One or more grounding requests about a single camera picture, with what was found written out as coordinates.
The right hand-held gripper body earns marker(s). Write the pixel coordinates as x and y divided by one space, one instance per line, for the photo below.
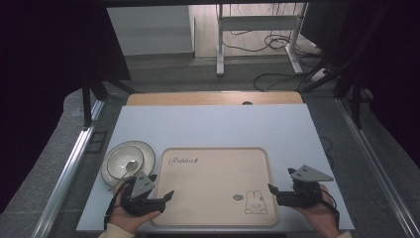
308 195

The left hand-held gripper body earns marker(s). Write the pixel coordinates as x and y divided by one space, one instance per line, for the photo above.
142 185

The person's right hand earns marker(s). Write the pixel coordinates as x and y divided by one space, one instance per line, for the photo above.
322 218

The person's left hand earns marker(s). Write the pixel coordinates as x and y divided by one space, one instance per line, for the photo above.
132 222

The white plate with dark rim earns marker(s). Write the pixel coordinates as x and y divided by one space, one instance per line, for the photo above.
149 158

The metal spoon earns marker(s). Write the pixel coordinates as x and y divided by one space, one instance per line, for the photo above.
132 164

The white bowl with dark rim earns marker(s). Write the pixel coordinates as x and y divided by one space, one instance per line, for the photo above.
120 160

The beige tray with rabbit print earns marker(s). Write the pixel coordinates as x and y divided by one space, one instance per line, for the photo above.
211 188

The black metal stand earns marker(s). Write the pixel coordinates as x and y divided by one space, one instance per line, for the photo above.
86 105
356 102

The wooden table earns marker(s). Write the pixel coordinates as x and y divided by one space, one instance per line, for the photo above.
211 98

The white power strip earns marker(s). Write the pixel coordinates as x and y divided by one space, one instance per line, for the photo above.
318 74

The white panel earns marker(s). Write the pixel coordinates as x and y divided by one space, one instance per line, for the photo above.
150 29

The aluminium rail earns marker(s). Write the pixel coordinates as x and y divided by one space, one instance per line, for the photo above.
379 165
66 175

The white desk frame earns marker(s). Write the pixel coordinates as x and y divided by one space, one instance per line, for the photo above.
257 22

